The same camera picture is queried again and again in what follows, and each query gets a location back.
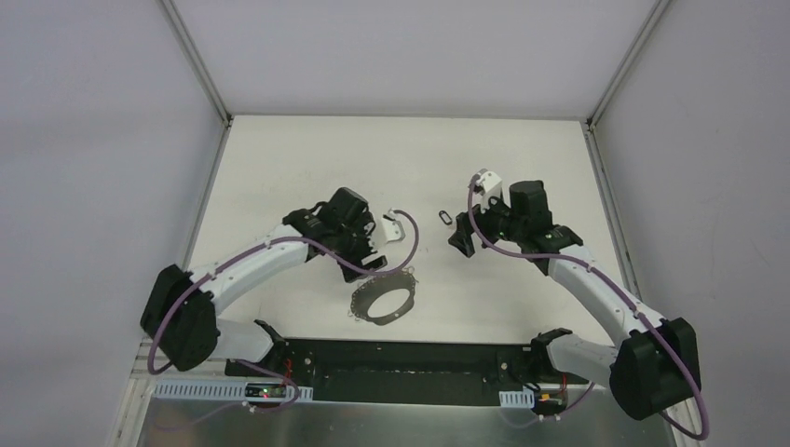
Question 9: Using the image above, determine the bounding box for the key with black tag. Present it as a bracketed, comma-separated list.
[438, 210, 456, 227]

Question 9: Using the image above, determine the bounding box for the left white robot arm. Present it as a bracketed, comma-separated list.
[140, 187, 405, 377]

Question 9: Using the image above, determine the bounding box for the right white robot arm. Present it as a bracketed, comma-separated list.
[448, 171, 701, 420]

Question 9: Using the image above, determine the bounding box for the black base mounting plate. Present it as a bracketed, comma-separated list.
[259, 338, 585, 407]

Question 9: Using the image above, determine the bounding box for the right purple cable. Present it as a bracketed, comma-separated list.
[466, 175, 711, 441]

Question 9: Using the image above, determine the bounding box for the purple cable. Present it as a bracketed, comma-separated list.
[146, 208, 421, 432]
[466, 175, 711, 441]

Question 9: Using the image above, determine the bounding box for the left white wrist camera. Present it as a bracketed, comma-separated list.
[369, 210, 406, 251]

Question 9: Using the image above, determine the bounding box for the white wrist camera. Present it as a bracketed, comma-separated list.
[471, 169, 503, 213]
[369, 210, 406, 251]

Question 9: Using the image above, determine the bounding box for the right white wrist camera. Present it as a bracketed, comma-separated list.
[471, 169, 503, 213]

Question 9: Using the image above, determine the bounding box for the right white cable duct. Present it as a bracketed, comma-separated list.
[498, 387, 535, 409]

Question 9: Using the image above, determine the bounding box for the white cable duct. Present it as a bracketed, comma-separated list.
[153, 379, 314, 403]
[498, 387, 535, 409]

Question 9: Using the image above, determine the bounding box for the left white cable duct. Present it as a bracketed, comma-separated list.
[153, 379, 314, 403]

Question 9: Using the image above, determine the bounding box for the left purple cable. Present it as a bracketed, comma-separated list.
[146, 208, 421, 432]

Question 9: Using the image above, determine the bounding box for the aluminium frame rail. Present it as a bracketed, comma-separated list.
[130, 336, 171, 378]

